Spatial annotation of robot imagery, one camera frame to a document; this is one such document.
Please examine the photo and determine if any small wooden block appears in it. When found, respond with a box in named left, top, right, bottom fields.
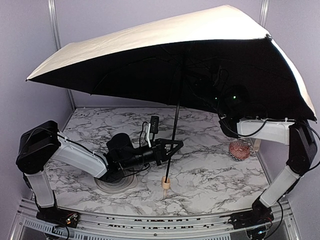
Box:
left=253, top=138, right=262, bottom=152

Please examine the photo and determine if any beige and black umbrella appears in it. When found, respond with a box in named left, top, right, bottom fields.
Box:
left=27, top=5, right=317, bottom=177

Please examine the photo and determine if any grey collapsed silicone lid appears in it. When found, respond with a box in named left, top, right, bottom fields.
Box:
left=94, top=170, right=138, bottom=194

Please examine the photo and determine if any left aluminium frame post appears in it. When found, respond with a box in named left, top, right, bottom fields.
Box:
left=47, top=0, right=76, bottom=110

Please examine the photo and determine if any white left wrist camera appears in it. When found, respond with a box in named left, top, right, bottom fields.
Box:
left=145, top=115, right=160, bottom=147

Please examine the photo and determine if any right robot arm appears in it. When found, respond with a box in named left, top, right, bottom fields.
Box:
left=259, top=140, right=320, bottom=238

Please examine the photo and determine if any right aluminium frame post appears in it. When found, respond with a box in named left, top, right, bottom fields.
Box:
left=258, top=0, right=270, bottom=27

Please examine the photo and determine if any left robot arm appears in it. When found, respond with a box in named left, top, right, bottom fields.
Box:
left=16, top=120, right=184, bottom=228

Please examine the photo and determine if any aluminium frame post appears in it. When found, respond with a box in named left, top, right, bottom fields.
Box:
left=258, top=0, right=270, bottom=27
left=47, top=0, right=76, bottom=110

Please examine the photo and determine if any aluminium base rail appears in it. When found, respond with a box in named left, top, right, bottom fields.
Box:
left=8, top=199, right=301, bottom=240

